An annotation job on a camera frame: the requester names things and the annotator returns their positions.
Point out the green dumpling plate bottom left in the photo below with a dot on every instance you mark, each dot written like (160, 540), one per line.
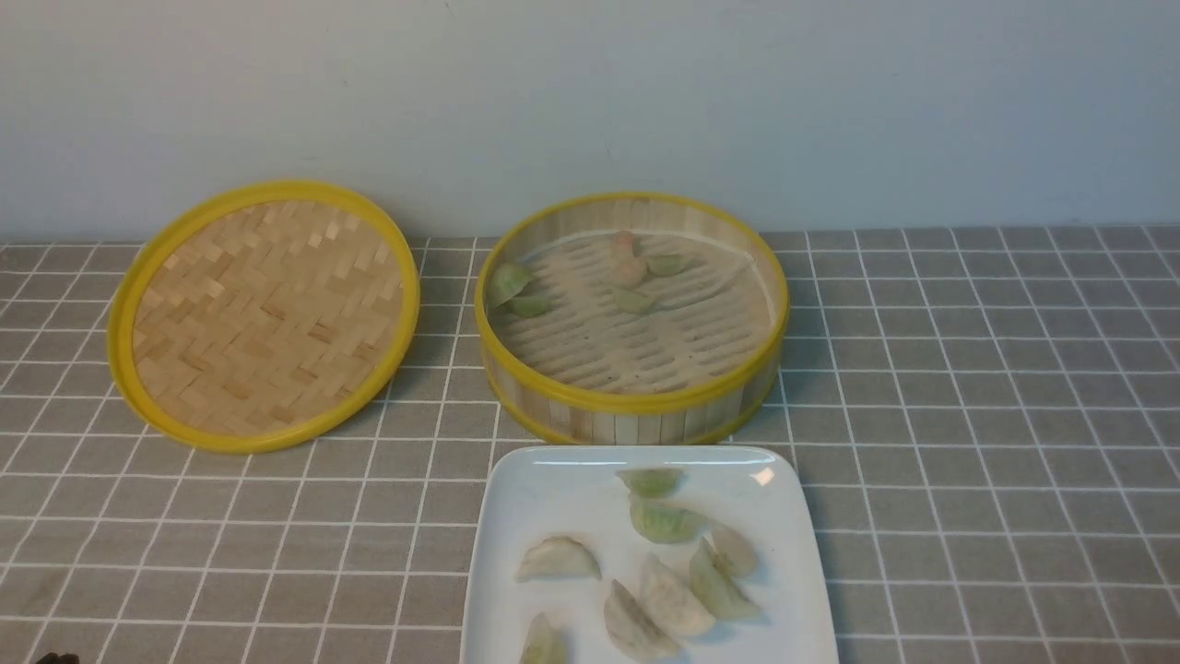
(544, 643)

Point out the green dumpling steamer edge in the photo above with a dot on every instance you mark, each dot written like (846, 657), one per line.
(506, 282)

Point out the green dumpling plate top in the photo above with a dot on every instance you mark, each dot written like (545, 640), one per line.
(651, 483)

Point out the pink shrimp dumpling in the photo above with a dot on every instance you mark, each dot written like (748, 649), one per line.
(630, 268)

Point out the white dumpling plate bottom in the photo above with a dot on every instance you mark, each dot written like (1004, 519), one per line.
(632, 631)

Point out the green dumpling plate lower right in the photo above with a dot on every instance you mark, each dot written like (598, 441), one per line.
(716, 590)

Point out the bamboo steamer basket yellow rim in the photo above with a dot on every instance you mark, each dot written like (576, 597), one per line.
(561, 414)

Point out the white square plate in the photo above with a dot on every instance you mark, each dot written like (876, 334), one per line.
(576, 492)

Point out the green dumpling beside pink one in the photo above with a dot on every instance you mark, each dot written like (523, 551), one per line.
(666, 265)

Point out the bamboo steamer lid yellow rim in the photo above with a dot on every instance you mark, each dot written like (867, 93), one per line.
(264, 317)

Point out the white dumpling plate centre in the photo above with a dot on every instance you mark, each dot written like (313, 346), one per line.
(670, 602)

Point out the pale dumpling plate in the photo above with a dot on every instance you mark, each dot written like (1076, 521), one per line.
(733, 553)
(557, 557)

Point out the grey checked tablecloth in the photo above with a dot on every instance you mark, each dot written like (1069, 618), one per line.
(984, 422)

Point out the pale dumpling plate left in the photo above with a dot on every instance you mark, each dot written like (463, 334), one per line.
(557, 557)

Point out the green dumpling plate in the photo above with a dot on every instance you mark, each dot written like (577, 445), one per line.
(544, 643)
(663, 523)
(651, 483)
(716, 590)

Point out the white steamer liner paper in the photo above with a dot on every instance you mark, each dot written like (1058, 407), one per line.
(706, 322)

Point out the green dumpling plate upper middle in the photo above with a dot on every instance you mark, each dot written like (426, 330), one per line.
(663, 523)

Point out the white dumpling plate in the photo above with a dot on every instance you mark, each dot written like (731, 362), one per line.
(632, 631)
(670, 602)

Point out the pale dumpling plate right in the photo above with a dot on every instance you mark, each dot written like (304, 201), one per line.
(733, 553)

